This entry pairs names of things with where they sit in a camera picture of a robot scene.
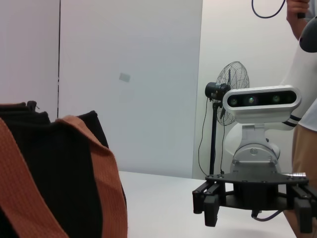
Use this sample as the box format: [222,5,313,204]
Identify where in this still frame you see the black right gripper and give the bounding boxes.
[192,173,314,234]

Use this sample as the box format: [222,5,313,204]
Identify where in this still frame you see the black food bag orange handles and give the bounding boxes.
[0,100,128,238]

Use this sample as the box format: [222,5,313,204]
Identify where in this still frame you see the person's bare hand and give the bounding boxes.
[286,0,311,19]

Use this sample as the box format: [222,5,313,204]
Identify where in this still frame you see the person in beige trousers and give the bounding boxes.
[283,98,317,238]

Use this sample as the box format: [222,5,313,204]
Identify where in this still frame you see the black standing fan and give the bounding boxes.
[205,60,250,176]

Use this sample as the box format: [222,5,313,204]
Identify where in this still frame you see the grey right gripper cable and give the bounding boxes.
[250,172,307,222]

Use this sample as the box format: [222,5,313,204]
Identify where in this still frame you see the silver camera mount bracket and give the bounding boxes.
[230,123,280,175]

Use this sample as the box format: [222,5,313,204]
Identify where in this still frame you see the black fan power cable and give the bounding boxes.
[198,98,211,176]

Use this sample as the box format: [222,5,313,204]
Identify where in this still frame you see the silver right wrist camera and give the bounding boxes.
[222,85,303,124]

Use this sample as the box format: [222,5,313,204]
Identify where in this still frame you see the pale wall sticker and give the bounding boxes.
[118,72,132,83]

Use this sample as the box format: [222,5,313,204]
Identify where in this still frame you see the blue cable loop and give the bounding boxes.
[251,0,286,18]

